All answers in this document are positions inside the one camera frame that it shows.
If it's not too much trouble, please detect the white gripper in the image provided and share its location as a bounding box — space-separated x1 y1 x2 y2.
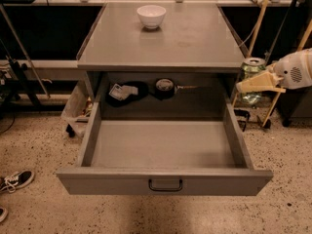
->
236 51 307 93

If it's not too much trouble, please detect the green soda can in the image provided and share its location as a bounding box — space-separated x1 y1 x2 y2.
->
240 58 265 105

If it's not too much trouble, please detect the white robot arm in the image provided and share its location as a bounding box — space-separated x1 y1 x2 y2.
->
236 49 312 93

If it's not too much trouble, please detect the open grey top drawer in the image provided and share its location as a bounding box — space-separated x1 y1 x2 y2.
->
57 92 273 196

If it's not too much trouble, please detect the grey metal cabinet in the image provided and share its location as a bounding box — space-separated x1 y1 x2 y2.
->
78 2 244 120

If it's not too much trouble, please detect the white ceramic bowl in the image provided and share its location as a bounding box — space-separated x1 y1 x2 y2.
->
136 5 167 29

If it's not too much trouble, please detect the black pouch with cards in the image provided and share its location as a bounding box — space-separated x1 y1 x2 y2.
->
105 81 149 107

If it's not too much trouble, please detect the clear plastic bin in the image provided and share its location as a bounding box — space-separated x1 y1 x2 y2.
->
61 81 93 137

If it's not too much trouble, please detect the black tripod stand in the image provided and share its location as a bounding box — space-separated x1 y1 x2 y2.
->
0 4 50 109

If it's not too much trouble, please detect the black white sneaker upper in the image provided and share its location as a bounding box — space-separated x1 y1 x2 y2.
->
0 171 35 193

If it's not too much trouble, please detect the black white sneaker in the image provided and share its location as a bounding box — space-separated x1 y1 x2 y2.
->
0 207 8 222
0 171 35 193

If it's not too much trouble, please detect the black white sneaker lower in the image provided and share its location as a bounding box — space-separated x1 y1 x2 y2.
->
0 207 8 222

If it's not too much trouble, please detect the black drawer handle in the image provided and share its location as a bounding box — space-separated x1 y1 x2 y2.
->
148 179 183 192

